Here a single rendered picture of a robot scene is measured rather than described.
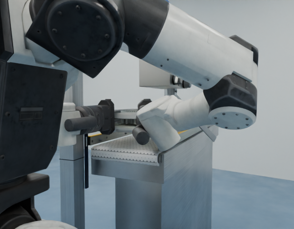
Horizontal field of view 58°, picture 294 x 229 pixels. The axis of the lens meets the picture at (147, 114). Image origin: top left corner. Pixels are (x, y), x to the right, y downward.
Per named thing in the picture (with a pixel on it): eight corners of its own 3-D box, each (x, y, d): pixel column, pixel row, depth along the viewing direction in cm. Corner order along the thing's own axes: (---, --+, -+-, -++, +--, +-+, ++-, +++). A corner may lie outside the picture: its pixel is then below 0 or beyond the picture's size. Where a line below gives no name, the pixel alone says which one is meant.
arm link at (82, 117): (74, 138, 86) (45, 144, 76) (73, 105, 85) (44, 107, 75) (101, 141, 80) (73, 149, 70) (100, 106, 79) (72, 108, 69)
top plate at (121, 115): (128, 114, 121) (128, 110, 121) (180, 116, 111) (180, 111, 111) (98, 118, 98) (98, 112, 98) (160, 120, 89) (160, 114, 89)
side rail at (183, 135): (162, 151, 85) (162, 141, 84) (157, 151, 85) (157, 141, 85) (218, 120, 206) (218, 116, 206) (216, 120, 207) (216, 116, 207)
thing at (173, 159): (164, 184, 87) (164, 154, 87) (90, 174, 98) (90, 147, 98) (218, 135, 207) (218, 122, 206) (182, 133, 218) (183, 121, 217)
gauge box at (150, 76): (170, 86, 81) (170, 19, 79) (138, 87, 85) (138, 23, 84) (188, 88, 101) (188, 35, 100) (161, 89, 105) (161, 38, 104)
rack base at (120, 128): (128, 125, 121) (128, 120, 121) (180, 127, 112) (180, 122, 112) (98, 131, 99) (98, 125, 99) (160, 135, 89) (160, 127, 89)
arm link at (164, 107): (146, 103, 72) (179, 88, 62) (163, 130, 74) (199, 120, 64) (130, 116, 68) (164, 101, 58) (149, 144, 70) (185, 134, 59)
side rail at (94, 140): (90, 145, 95) (90, 136, 95) (86, 145, 96) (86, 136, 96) (184, 119, 217) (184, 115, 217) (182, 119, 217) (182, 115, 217)
